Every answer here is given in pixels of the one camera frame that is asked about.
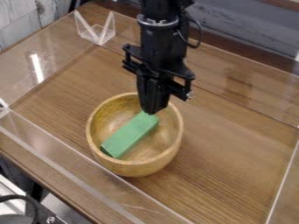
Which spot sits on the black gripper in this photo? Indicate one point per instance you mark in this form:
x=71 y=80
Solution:
x=157 y=62

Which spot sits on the green rectangular block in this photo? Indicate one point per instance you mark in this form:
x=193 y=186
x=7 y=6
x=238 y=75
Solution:
x=128 y=135

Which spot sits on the brown wooden bowl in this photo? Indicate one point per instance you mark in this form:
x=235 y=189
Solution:
x=154 y=151

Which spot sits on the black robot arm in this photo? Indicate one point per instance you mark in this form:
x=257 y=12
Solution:
x=162 y=9

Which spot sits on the clear acrylic corner bracket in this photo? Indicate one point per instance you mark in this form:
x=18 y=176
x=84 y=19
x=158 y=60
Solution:
x=99 y=34

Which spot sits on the clear acrylic tray wall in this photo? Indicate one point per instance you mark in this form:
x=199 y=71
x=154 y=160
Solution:
x=235 y=173

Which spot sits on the black metal bracket with screw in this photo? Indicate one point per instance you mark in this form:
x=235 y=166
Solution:
x=47 y=217

